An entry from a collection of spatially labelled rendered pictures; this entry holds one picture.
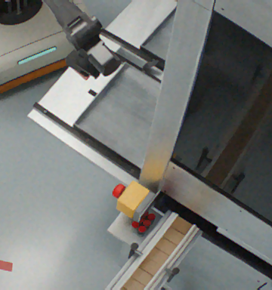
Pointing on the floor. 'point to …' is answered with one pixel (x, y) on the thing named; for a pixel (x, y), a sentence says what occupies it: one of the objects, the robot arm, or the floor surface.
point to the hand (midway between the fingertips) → (87, 77)
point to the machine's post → (174, 93)
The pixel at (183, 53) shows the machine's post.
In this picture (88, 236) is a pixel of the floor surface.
